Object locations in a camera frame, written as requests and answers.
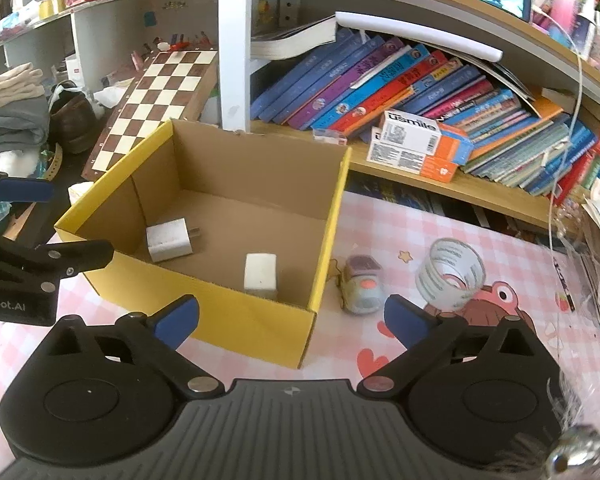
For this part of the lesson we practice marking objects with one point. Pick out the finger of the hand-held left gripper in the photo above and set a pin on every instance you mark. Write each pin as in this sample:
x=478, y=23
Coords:
x=80, y=255
x=25, y=191

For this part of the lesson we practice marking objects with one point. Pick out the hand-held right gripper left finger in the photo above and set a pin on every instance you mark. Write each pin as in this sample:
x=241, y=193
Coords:
x=176, y=322

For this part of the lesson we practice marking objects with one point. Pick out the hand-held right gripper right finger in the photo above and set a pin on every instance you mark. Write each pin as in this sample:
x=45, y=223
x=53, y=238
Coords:
x=407, y=321

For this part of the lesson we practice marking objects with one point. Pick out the yellow cardboard box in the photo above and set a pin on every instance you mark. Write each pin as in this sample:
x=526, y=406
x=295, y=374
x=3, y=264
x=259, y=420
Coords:
x=205, y=310

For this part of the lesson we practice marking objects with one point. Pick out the white charger cube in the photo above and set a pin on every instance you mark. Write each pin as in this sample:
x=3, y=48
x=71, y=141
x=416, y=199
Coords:
x=167, y=240

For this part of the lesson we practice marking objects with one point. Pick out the small white box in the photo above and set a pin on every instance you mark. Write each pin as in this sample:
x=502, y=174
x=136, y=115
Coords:
x=260, y=272

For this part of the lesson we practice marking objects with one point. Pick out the clear tape roll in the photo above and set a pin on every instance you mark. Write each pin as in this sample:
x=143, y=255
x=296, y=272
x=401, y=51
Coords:
x=430, y=280

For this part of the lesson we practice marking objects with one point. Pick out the grey toy car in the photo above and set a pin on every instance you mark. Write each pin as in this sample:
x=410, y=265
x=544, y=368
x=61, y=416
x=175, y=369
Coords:
x=360, y=290

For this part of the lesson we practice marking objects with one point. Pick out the pink printed desk mat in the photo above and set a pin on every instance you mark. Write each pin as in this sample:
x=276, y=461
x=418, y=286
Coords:
x=480, y=360

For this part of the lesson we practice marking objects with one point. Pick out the folded clothes pile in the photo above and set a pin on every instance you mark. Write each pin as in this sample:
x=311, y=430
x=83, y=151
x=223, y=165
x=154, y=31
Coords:
x=10, y=110

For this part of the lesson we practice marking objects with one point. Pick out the brown shoe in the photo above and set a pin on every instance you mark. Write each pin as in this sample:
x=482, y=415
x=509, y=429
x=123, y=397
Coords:
x=75, y=120

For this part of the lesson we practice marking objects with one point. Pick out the brown white checkerboard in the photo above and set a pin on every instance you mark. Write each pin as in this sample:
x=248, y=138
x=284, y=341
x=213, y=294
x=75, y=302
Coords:
x=150, y=100

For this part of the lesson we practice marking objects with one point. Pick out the white orange toothpaste box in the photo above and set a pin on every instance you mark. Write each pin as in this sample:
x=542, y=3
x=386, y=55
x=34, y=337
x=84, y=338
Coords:
x=400, y=160
x=410, y=132

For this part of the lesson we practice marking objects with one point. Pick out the black patterned pen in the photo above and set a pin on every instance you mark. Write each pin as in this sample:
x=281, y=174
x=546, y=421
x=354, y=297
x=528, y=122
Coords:
x=565, y=285

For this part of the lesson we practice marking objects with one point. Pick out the white side shelf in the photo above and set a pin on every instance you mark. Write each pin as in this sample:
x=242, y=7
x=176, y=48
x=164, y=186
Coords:
x=110, y=25

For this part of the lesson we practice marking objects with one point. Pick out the small white red card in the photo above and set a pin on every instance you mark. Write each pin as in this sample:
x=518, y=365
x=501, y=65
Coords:
x=330, y=136

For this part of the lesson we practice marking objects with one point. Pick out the row of colourful books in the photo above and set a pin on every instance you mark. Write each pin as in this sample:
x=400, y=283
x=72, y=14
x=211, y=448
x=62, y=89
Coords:
x=355, y=85

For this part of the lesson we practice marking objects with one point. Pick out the white wooden bookshelf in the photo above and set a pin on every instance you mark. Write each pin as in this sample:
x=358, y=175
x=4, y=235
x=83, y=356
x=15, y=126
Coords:
x=235, y=60

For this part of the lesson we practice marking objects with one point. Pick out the white booklet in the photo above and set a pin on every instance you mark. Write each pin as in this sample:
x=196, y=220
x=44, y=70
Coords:
x=430, y=35

